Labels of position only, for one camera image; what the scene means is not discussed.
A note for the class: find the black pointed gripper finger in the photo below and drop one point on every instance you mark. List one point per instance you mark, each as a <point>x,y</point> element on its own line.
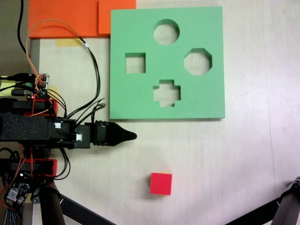
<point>119,134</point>

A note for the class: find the red square block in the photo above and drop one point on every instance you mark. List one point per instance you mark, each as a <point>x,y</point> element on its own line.
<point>161,184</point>

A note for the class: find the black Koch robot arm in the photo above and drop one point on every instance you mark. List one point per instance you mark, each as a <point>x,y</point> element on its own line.
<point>25,127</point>

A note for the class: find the small orange flat block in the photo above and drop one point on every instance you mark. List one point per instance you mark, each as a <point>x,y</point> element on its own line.
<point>116,14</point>

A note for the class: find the large orange flat block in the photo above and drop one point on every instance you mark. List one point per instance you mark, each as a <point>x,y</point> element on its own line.
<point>63,14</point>

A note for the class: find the green shape-sorting board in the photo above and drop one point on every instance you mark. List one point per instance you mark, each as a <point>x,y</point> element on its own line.
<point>164,103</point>

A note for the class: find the black tripod leg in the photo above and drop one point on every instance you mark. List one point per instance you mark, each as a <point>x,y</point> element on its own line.
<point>54,206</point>
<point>284,208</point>

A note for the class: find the yellow tape strip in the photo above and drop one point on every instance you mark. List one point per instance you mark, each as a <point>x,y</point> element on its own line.
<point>66,42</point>

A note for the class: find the small black circuit board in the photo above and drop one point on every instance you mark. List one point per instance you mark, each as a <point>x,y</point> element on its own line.
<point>17,191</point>

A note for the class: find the yellow sticky note pad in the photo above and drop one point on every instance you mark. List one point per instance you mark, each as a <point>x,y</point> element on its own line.
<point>5,86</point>

